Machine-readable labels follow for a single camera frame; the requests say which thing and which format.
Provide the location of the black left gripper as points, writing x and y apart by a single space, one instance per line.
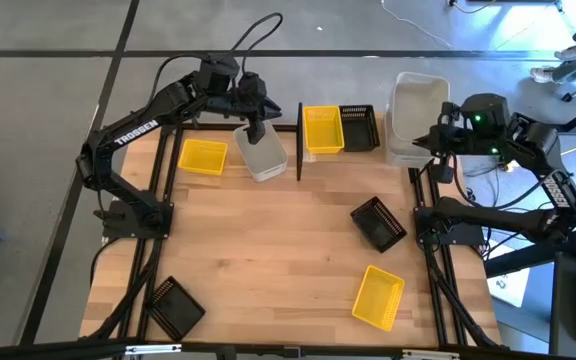
250 95

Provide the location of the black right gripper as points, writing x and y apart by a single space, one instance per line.
453 135

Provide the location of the grey plastic storage bin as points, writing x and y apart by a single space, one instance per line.
270 160
418 105
408 157

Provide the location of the yellow slotted plastic basket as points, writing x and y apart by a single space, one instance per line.
378 298
203 156
324 130

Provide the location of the black slotted plastic basket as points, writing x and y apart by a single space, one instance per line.
360 131
175 310
379 226

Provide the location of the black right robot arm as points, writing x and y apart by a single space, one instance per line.
498 220

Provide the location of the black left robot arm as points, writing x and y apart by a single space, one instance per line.
133 132

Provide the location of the wooden shelf with black legs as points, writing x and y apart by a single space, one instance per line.
358 156

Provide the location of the yellow power plug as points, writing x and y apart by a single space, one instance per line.
506 166

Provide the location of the black desk beam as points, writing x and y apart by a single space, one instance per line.
518 261

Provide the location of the white printed sheet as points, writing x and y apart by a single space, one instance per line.
510 287

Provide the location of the person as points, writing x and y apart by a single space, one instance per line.
573 52

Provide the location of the black crossbar with silver brackets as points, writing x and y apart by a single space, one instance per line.
68 352

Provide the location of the black aluminium rig frame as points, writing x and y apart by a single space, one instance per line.
213 126

